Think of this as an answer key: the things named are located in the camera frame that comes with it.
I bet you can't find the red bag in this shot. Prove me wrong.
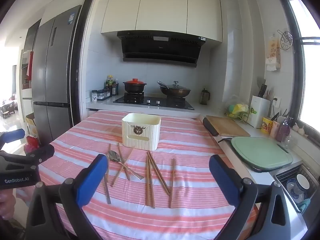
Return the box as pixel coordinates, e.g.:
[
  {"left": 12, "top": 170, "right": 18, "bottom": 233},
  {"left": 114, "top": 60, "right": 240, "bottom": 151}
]
[{"left": 25, "top": 135, "right": 40, "bottom": 153}]

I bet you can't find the pink cup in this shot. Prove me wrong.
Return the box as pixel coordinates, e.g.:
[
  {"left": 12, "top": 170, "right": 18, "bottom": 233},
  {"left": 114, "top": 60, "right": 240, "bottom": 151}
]
[{"left": 270, "top": 120, "right": 282, "bottom": 138}]

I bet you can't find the white knife block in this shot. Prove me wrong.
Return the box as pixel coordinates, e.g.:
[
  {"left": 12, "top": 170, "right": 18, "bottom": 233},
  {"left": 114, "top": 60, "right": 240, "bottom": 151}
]
[{"left": 250, "top": 95, "right": 271, "bottom": 128}]

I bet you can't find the dark wok with lid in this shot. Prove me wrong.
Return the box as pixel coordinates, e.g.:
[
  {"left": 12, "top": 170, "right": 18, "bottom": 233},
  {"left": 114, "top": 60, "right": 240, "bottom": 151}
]
[{"left": 157, "top": 81, "right": 192, "bottom": 98}]

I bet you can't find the purple soap bottle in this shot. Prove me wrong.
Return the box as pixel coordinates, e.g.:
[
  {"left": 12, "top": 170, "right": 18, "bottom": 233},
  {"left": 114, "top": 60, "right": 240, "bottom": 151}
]
[{"left": 276, "top": 116, "right": 293, "bottom": 142}]

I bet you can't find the black range hood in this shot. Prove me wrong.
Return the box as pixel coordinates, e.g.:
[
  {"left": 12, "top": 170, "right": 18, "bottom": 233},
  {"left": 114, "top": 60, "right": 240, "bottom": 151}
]
[{"left": 117, "top": 31, "right": 207, "bottom": 68}]

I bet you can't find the black clay pot red lid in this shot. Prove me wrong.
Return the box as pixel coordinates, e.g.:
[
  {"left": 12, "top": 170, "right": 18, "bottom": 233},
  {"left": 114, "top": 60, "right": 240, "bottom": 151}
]
[{"left": 122, "top": 78, "right": 147, "bottom": 93}]

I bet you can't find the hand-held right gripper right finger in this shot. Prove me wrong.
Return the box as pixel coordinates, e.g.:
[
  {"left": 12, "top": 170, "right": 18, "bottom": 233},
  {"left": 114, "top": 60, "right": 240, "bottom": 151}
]
[{"left": 209, "top": 154, "right": 300, "bottom": 240}]

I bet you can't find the yellow printed can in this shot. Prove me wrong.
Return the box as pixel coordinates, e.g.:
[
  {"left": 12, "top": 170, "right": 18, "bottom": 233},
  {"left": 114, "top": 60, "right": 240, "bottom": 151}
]
[{"left": 262, "top": 117, "right": 273, "bottom": 133}]

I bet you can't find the white wall cabinet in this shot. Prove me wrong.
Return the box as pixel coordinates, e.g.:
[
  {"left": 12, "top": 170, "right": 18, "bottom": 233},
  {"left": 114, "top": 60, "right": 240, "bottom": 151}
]
[{"left": 101, "top": 0, "right": 223, "bottom": 43}]

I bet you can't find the hanging printed packet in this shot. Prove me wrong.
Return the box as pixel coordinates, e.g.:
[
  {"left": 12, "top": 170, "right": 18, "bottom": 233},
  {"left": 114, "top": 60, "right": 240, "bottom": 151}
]
[{"left": 265, "top": 36, "right": 282, "bottom": 72}]

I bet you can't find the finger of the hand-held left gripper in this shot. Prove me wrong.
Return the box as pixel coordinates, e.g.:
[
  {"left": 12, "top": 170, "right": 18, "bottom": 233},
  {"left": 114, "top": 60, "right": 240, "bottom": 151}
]
[
  {"left": 0, "top": 128, "right": 26, "bottom": 143},
  {"left": 0, "top": 144, "right": 55, "bottom": 167}
]

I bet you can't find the person's left hand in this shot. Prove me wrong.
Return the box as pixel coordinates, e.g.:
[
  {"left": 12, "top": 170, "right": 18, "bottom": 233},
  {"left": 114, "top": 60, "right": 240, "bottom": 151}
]
[{"left": 0, "top": 189, "right": 17, "bottom": 220}]

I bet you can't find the green cutting board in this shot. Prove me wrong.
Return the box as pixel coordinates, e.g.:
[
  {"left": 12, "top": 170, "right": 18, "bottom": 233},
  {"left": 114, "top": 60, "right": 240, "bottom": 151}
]
[{"left": 231, "top": 136, "right": 293, "bottom": 170}]

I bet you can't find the yellow green plastic bag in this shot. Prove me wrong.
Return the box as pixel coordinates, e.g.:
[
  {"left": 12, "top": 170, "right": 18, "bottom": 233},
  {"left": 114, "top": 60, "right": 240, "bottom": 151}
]
[{"left": 226, "top": 100, "right": 250, "bottom": 120}]

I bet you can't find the blue white bowl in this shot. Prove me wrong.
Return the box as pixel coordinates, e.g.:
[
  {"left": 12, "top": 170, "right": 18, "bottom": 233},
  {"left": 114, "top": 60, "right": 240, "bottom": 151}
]
[{"left": 286, "top": 174, "right": 310, "bottom": 199}]

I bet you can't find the dark glass kettle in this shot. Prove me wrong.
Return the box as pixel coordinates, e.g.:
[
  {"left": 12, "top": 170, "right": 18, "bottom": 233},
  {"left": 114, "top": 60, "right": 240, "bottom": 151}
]
[{"left": 200, "top": 88, "right": 210, "bottom": 105}]

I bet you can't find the metal spoon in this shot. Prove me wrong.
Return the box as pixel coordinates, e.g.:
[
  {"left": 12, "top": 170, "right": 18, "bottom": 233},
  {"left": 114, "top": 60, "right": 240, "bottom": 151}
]
[
  {"left": 103, "top": 176, "right": 112, "bottom": 205},
  {"left": 107, "top": 150, "right": 145, "bottom": 180}
]

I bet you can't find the steel sink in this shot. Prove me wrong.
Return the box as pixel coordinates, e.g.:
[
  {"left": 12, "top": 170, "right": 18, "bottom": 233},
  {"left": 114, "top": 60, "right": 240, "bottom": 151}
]
[{"left": 274, "top": 164, "right": 320, "bottom": 214}]

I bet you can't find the dark door frame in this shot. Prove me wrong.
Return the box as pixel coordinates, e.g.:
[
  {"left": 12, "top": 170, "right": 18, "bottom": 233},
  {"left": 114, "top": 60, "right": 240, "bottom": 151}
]
[{"left": 70, "top": 0, "right": 100, "bottom": 128}]

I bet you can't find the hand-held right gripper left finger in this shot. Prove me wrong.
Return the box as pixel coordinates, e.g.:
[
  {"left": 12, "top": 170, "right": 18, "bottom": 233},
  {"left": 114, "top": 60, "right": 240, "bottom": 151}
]
[{"left": 24, "top": 154, "right": 109, "bottom": 240}]

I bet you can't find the black textured handle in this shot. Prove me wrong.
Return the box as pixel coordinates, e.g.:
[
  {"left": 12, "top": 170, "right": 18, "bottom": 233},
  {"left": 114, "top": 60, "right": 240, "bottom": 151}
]
[{"left": 202, "top": 117, "right": 220, "bottom": 137}]

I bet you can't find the black gas stove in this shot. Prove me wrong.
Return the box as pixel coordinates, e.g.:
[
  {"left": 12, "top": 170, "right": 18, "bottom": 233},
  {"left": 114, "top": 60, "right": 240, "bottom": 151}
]
[{"left": 113, "top": 92, "right": 195, "bottom": 110}]

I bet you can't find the row of spice jars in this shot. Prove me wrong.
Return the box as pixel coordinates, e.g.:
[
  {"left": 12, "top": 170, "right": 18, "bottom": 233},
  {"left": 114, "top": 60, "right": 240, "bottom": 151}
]
[{"left": 97, "top": 88, "right": 112, "bottom": 101}]

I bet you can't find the cream ribbed utensil box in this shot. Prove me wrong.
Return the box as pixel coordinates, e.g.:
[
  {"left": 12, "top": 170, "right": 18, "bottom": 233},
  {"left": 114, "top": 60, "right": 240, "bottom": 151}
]
[{"left": 122, "top": 113, "right": 162, "bottom": 151}]

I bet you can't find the wooden cutting board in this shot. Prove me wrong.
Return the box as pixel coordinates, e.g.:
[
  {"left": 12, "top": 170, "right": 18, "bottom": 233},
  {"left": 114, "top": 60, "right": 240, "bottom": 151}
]
[{"left": 205, "top": 115, "right": 251, "bottom": 137}]

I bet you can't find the hanging wire steamer rack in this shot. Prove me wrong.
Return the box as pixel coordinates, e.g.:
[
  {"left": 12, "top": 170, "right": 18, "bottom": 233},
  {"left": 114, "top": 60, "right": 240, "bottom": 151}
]
[{"left": 277, "top": 29, "right": 293, "bottom": 53}]

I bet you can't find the window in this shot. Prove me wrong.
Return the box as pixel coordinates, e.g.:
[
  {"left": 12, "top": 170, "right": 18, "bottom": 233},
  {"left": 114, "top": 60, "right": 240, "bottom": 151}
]
[{"left": 285, "top": 0, "right": 320, "bottom": 135}]

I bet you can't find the pink white striped cloth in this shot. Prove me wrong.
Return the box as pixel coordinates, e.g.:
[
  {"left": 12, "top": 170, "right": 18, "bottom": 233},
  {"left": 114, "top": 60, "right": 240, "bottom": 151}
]
[{"left": 15, "top": 110, "right": 258, "bottom": 240}]

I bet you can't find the grey steel refrigerator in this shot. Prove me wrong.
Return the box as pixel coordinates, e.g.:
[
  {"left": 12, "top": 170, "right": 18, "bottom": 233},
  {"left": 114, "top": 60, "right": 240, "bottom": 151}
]
[{"left": 31, "top": 5, "right": 82, "bottom": 145}]

